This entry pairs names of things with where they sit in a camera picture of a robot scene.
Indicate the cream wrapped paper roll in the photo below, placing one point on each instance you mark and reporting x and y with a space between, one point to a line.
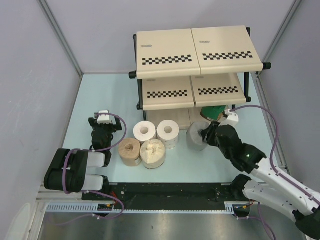
153 154

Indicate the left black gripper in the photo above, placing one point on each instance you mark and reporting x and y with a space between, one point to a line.
93 123

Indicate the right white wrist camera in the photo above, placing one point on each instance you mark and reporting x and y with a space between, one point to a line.
230 118

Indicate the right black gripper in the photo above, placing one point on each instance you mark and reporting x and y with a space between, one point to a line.
208 133

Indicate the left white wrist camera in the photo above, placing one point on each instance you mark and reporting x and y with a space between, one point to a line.
102 117

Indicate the brown wrapped paper roll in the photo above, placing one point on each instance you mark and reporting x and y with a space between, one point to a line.
129 152

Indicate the beige three-tier shelf rack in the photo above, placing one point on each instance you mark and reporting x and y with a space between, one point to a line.
181 71

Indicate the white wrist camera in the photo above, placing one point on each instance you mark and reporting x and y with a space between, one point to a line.
230 118
102 117

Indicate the slotted cable duct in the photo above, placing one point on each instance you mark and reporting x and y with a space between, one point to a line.
220 208

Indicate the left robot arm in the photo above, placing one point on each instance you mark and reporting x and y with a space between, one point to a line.
68 169

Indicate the white pinkish paper roll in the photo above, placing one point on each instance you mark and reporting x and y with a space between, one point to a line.
144 131

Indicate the green paper towel roll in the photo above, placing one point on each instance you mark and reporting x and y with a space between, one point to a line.
212 113

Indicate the grey paper towel roll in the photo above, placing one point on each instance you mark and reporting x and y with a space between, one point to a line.
193 136

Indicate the white dotted paper roll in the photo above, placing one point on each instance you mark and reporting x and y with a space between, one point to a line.
168 133

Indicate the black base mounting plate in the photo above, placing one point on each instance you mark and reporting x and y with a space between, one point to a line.
210 191

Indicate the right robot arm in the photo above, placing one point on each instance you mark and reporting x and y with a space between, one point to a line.
265 182

